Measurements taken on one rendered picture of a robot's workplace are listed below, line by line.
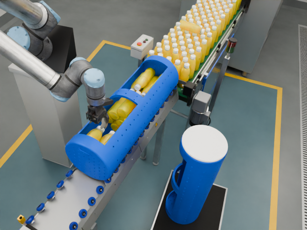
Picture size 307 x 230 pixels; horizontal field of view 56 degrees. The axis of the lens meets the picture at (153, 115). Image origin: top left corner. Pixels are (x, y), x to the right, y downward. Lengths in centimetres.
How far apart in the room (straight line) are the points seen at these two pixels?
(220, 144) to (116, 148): 64
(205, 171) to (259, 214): 119
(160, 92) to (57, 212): 89
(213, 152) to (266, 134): 176
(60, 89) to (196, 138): 83
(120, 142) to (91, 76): 39
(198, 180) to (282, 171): 150
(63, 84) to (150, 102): 54
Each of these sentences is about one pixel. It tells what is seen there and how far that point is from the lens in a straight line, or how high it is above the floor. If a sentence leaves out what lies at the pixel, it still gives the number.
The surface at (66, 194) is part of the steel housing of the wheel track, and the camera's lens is 168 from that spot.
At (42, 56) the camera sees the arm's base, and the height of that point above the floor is 119.
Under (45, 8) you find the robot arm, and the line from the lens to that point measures 188.
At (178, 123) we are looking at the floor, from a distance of 322.
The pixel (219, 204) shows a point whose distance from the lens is 260.
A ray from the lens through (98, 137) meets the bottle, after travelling 161.
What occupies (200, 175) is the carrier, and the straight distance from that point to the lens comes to 180.
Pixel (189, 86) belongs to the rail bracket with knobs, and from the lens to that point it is 214.
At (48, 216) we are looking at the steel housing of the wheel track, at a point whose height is 93.
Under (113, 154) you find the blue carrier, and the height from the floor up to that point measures 117.
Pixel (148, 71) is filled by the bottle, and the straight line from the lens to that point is 199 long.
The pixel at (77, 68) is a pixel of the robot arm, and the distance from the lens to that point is 144.
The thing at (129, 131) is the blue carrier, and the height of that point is 117.
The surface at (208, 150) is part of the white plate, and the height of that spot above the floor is 104.
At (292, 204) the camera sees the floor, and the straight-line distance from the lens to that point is 305.
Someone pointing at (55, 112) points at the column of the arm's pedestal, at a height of 77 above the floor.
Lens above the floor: 239
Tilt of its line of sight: 47 degrees down
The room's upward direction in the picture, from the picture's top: 7 degrees clockwise
